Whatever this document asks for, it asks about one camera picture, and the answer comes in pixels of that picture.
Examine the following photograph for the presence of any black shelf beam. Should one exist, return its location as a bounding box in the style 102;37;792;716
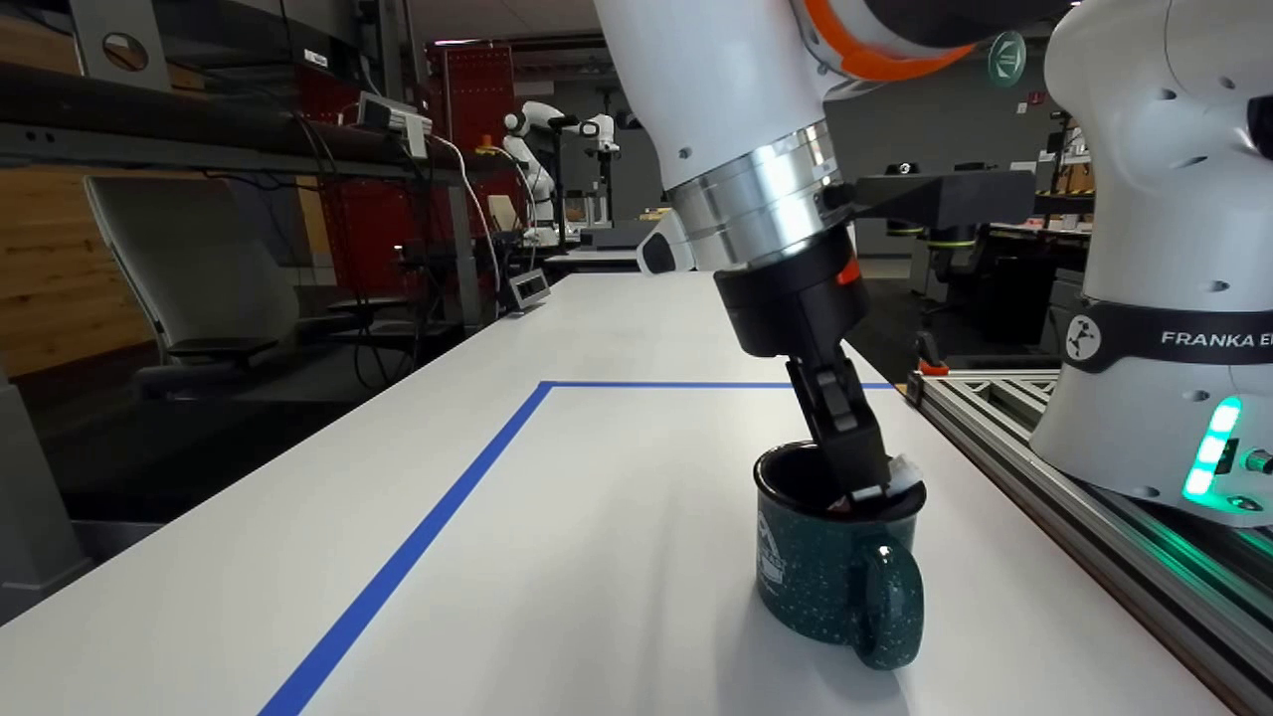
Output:
0;55;471;184

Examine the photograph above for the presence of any white hanging cable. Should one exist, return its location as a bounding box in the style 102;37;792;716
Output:
428;132;513;309

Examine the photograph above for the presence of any white camera on shelf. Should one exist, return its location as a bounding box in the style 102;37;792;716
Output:
355;90;439;161

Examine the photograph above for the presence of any aluminium rail base frame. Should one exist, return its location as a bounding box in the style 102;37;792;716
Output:
908;366;1273;716

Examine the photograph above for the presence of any small white label stand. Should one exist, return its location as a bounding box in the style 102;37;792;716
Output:
504;266;554;314

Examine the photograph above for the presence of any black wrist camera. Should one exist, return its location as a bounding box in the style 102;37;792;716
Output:
825;165;1043;242

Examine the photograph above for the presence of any grey office chair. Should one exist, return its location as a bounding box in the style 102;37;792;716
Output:
82;169;313;401

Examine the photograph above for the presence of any dark green speckled mug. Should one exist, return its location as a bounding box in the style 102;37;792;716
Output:
748;438;931;672

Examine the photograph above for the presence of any red cabinet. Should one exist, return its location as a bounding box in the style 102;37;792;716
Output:
322;37;520;302

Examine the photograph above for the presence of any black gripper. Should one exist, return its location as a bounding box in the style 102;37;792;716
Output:
711;228;895;505

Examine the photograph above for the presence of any blue tape line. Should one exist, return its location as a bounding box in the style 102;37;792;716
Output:
256;379;895;716

